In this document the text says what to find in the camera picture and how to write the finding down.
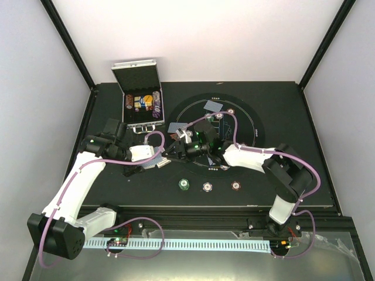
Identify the brown poker chip stack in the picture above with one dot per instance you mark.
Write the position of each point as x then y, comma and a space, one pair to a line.
235, 185

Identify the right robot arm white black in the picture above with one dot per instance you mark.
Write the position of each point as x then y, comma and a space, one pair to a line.
288, 174

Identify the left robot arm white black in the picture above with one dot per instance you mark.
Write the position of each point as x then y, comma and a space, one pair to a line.
58, 230

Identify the right controller board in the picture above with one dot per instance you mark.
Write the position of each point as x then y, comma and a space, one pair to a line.
284, 244

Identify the white slotted cable duct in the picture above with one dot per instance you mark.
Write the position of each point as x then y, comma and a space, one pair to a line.
174, 244

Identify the controller board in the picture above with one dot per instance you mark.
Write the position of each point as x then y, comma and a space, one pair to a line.
284, 244
117, 241

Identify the yellow big blind button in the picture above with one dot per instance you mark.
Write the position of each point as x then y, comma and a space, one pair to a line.
148, 99

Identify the blue patterned card deck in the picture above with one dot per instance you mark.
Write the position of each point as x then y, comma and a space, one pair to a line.
152, 163

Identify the left controller board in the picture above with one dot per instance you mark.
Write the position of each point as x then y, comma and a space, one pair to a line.
117, 241

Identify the black frame post left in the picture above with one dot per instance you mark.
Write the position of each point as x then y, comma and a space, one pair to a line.
68, 41

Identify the round black poker mat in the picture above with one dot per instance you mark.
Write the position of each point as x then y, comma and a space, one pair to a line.
250, 129

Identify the black aluminium mounting rail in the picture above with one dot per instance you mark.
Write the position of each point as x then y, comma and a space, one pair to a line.
257, 224

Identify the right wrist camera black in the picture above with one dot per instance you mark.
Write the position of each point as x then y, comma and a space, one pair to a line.
206, 132

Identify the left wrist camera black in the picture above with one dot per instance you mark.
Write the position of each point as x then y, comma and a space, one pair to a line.
115, 129

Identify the white playing card box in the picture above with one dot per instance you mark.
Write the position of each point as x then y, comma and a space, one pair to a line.
163, 163

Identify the green poker chip stack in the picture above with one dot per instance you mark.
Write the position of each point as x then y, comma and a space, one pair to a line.
184, 184

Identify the blue white poker chip stack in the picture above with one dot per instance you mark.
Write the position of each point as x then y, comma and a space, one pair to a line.
207, 187

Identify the dealt blue card top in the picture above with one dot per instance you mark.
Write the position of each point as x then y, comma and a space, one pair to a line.
213, 106

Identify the brown chip row in case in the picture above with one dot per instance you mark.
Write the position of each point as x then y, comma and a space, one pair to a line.
129, 101

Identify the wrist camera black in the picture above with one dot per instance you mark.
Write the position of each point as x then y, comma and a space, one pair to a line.
206, 132
115, 129

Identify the black frame post right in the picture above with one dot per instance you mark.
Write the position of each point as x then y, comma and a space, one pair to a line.
327, 40

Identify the aluminium poker case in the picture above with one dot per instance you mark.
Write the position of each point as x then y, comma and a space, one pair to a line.
139, 78

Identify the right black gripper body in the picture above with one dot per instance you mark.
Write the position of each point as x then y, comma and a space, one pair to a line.
181, 144

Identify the blue yellow card box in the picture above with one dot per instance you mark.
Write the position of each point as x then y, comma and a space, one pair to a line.
139, 102

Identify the black frame post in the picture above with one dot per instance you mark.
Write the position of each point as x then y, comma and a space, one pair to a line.
68, 41
327, 40

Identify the dealt blue card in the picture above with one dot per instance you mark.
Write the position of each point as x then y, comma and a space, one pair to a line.
213, 106
174, 126

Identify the purple chip row in case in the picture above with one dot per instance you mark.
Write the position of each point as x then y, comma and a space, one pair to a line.
157, 105

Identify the red triangular all-in marker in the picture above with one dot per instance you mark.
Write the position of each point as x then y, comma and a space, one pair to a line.
174, 137

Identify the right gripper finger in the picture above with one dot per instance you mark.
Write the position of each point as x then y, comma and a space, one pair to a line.
175, 158
171, 150

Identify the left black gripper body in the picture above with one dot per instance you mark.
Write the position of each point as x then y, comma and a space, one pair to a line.
130, 170

